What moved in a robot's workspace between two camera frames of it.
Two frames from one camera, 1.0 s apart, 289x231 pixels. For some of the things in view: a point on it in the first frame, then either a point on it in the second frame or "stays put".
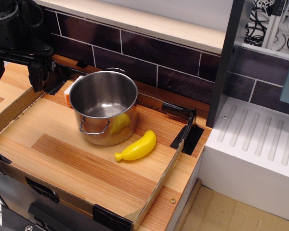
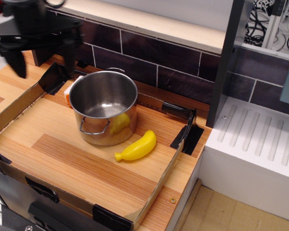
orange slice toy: (67, 92) stays put
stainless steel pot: (104, 103) stays put
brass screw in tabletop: (173, 200) stays put
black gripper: (11, 41) -> (35, 31)
